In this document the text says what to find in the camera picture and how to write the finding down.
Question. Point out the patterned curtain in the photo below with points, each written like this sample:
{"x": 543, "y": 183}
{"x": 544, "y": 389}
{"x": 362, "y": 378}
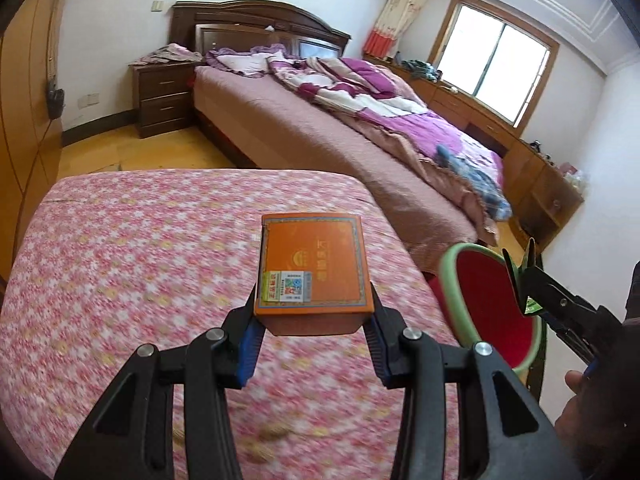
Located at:
{"x": 395, "y": 20}

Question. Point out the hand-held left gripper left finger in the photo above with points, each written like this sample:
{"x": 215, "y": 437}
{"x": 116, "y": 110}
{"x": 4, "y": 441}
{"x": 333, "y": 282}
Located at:
{"x": 248, "y": 355}

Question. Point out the orange cardboard box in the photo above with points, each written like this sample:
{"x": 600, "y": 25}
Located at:
{"x": 310, "y": 260}

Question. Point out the nut shell crumbs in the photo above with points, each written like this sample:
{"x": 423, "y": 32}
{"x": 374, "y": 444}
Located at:
{"x": 270, "y": 435}

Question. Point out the wooden framed window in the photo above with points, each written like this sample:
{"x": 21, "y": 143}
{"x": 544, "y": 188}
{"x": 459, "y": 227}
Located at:
{"x": 495, "y": 60}

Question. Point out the black hanging bag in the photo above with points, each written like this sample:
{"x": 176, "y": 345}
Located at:
{"x": 55, "y": 102}

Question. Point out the dark wooden nightstand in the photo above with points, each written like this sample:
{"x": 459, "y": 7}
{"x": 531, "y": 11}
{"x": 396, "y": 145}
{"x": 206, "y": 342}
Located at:
{"x": 162, "y": 100}

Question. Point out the long wooden cabinet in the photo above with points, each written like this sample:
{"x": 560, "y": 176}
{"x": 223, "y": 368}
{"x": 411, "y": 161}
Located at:
{"x": 525, "y": 180}

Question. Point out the small black object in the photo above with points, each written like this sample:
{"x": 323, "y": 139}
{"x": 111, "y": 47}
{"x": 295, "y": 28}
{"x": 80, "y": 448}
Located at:
{"x": 535, "y": 144}

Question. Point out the person's right hand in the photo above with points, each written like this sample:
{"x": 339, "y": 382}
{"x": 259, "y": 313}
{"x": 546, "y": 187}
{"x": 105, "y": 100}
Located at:
{"x": 605, "y": 420}

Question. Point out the wooden wardrobe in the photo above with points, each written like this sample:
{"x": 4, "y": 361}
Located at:
{"x": 25, "y": 110}

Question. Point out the green packet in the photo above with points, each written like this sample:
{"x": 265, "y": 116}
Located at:
{"x": 532, "y": 306}

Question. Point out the blue green cloth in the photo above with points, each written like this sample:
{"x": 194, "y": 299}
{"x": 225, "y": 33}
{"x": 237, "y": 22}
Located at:
{"x": 420, "y": 70}

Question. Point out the pile of pale clothes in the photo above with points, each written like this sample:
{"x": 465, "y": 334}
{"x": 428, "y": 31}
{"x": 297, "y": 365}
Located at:
{"x": 167, "y": 55}

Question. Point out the white wall socket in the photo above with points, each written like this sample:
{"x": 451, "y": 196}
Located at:
{"x": 88, "y": 100}

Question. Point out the purple ruffled pillow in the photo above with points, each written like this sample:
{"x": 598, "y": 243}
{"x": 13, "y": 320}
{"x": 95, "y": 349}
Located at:
{"x": 240, "y": 62}

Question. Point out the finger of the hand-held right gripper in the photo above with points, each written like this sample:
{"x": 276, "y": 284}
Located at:
{"x": 570, "y": 337}
{"x": 550, "y": 290}

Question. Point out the bed with purple quilt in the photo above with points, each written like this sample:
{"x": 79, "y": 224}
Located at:
{"x": 300, "y": 130}

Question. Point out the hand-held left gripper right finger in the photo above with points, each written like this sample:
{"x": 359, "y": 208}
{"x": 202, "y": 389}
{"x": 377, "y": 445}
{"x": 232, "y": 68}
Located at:
{"x": 376, "y": 350}

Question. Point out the purple patchwork quilt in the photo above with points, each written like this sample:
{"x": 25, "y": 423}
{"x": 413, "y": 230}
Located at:
{"x": 390, "y": 105}

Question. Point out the clear plastic container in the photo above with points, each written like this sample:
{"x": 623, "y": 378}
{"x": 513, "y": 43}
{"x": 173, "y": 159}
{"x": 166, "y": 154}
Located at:
{"x": 578, "y": 182}

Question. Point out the red white box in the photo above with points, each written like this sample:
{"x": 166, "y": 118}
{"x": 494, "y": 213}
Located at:
{"x": 568, "y": 168}

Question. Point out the white light switch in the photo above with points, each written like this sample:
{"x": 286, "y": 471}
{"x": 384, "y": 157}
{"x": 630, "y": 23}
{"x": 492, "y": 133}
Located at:
{"x": 157, "y": 6}

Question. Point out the blue plaid garment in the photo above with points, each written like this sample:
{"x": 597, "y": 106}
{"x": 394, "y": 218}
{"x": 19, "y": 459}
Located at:
{"x": 475, "y": 180}

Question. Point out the dark wooden headboard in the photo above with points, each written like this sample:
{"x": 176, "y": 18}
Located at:
{"x": 250, "y": 20}

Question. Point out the green rimmed red bin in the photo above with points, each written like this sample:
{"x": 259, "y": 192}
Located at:
{"x": 480, "y": 300}

